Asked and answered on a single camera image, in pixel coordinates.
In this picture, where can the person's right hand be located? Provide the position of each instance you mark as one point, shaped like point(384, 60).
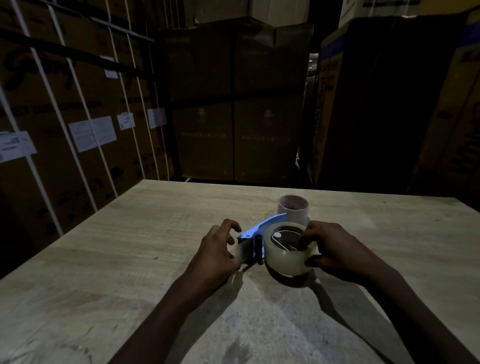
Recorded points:
point(337, 251)

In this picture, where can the person's left hand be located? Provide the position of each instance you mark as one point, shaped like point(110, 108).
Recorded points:
point(212, 258)

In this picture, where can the person's left thumb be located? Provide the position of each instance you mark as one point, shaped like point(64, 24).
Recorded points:
point(235, 264)

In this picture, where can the person's right thumb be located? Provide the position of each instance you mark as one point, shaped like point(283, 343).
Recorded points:
point(314, 260)

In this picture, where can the clear packing tape roll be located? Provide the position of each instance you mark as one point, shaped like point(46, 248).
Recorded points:
point(287, 262)

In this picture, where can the blue metal tape dispenser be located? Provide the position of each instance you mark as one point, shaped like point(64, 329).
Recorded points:
point(258, 228)

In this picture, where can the person's right forearm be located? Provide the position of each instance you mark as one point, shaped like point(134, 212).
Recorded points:
point(416, 311)

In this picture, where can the person's left forearm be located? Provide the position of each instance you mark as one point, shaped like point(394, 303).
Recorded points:
point(161, 322)

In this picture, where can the empty cardboard tape core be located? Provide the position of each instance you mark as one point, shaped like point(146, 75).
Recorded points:
point(293, 212)

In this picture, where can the white paper label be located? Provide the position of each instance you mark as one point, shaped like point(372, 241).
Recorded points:
point(156, 118)
point(92, 133)
point(110, 69)
point(125, 121)
point(15, 146)

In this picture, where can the tall cardboard box blue print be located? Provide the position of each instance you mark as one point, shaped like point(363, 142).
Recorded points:
point(375, 105)

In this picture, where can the tall brown cardboard box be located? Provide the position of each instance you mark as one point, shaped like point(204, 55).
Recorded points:
point(453, 123)

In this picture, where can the pale cardboard box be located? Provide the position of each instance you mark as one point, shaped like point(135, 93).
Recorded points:
point(393, 8)
point(255, 11)

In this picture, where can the dark metal rack frame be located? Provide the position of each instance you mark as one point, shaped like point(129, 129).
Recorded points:
point(75, 54)

